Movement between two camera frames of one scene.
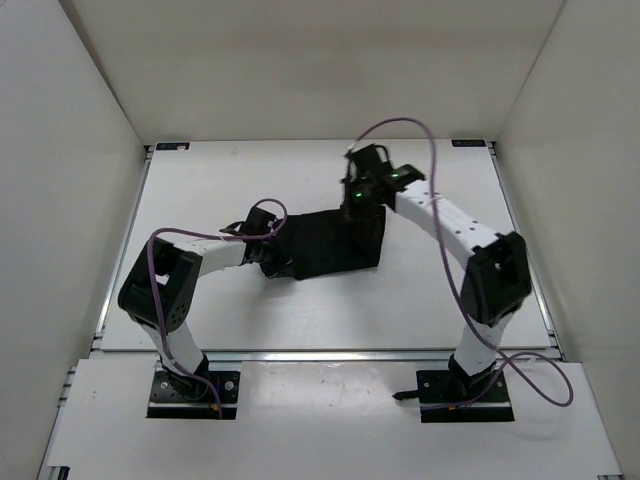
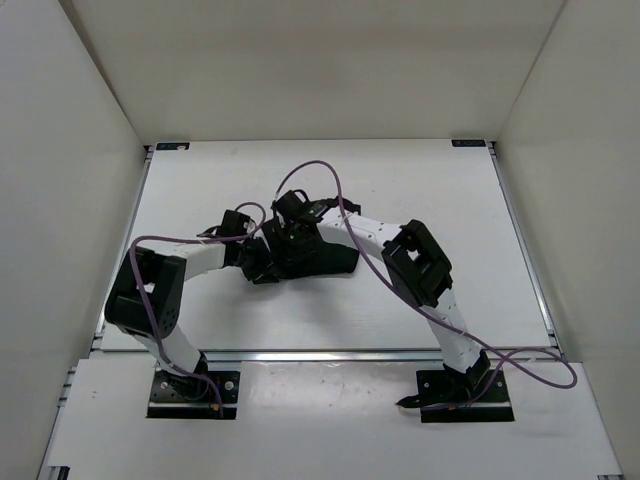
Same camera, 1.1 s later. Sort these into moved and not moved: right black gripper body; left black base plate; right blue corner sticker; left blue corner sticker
Moved: right black gripper body
Not moved: left blue corner sticker; left black base plate; right blue corner sticker
